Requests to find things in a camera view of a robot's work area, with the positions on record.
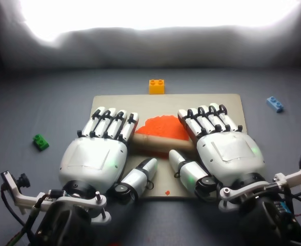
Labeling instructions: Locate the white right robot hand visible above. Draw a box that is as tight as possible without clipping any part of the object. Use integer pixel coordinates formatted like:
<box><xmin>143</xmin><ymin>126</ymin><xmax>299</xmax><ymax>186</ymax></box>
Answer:
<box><xmin>168</xmin><ymin>104</ymin><xmax>266</xmax><ymax>199</ymax></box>

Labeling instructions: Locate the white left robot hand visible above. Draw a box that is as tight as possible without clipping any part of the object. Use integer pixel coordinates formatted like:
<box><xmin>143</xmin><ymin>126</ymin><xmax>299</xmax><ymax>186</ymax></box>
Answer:
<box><xmin>58</xmin><ymin>106</ymin><xmax>158</xmax><ymax>204</ymax></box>

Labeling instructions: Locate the wooden rolling pin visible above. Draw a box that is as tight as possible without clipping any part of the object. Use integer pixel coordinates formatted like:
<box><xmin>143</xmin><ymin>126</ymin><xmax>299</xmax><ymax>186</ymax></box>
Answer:
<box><xmin>131</xmin><ymin>133</ymin><xmax>196</xmax><ymax>154</ymax></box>

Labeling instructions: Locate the green toy block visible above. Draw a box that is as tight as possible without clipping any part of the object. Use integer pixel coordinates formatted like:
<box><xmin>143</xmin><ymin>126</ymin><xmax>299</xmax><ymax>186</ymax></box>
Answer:
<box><xmin>32</xmin><ymin>134</ymin><xmax>50</xmax><ymax>151</ymax></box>

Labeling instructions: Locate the blue flat toy block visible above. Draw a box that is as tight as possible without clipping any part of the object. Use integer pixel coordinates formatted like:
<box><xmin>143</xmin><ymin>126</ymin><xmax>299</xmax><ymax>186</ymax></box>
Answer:
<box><xmin>266</xmin><ymin>96</ymin><xmax>285</xmax><ymax>113</ymax></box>

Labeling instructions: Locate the orange play dough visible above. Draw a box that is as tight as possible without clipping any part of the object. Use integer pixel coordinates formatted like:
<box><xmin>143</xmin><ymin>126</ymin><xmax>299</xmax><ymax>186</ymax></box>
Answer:
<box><xmin>135</xmin><ymin>115</ymin><xmax>190</xmax><ymax>159</ymax></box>

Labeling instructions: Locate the grey table cloth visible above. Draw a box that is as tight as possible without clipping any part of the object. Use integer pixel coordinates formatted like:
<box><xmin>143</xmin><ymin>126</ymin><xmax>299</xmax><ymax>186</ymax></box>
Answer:
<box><xmin>0</xmin><ymin>27</ymin><xmax>301</xmax><ymax>246</ymax></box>

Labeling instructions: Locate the pale wooden board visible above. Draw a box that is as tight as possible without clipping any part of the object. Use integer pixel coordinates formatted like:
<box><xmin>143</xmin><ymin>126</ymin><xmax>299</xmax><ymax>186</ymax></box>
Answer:
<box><xmin>90</xmin><ymin>93</ymin><xmax>248</xmax><ymax>199</ymax></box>

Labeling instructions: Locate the yellow toy block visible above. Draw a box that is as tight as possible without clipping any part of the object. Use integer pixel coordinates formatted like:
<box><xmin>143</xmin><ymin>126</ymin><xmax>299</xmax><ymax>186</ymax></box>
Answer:
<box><xmin>149</xmin><ymin>79</ymin><xmax>166</xmax><ymax>95</ymax></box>

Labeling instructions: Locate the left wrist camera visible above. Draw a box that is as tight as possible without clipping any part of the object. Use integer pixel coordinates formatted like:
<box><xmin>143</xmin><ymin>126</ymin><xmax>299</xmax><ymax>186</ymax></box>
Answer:
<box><xmin>0</xmin><ymin>171</ymin><xmax>31</xmax><ymax>203</ymax></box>

